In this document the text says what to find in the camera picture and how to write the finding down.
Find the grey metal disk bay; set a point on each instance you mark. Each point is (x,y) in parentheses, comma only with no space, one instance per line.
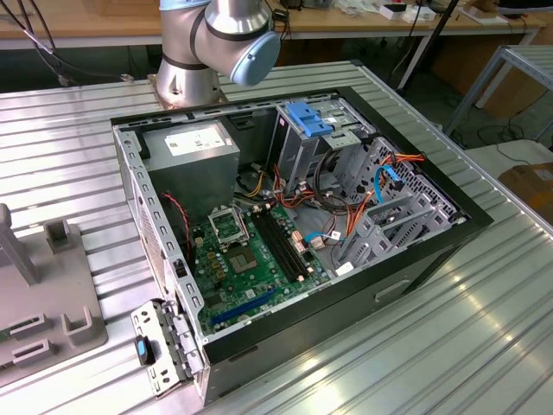
(376,242)

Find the small brown cardboard box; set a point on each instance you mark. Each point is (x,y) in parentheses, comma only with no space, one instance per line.
(531,190)

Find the white side table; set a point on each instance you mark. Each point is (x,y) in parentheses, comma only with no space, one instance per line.
(488,160)

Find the white box black top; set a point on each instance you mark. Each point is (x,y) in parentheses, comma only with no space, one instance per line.
(389,15)

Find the blue plastic drive latch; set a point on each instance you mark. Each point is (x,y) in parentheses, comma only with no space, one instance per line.
(309,119)

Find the white paper sticker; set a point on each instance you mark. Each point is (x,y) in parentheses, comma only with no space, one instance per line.
(344,270)

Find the grey parts rack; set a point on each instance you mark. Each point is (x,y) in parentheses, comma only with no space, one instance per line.
(52,281)

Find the black tripod pole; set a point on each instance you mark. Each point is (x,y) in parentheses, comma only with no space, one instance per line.
(445,16)

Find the white cardboard box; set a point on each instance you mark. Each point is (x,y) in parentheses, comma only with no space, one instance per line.
(421,16)

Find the blue expansion slot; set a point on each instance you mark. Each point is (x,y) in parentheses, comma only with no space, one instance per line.
(244,308)

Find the green motherboard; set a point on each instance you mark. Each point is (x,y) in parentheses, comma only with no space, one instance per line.
(268,285)

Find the large brown cardboard box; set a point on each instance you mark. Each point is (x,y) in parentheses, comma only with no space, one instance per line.
(512,95)

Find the grey metal card retention bracket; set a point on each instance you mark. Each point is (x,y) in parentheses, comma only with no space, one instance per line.
(144,320)

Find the RAM slot white clips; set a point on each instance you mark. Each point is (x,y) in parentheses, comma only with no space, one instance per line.
(279,244)
(291,244)

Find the grey metal drive cage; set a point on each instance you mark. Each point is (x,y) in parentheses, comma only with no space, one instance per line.
(298,160)

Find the black open PC case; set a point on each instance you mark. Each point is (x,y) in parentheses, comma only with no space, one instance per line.
(345,311)

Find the grey power supply unit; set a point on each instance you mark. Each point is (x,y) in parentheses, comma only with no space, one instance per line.
(190,181)

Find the grey metal frame table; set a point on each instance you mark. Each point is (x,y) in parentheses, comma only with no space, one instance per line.
(533,58)

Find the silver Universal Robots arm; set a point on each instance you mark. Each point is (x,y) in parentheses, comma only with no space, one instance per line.
(186,39)

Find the blue black latch button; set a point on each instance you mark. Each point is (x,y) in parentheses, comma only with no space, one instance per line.
(144,351)

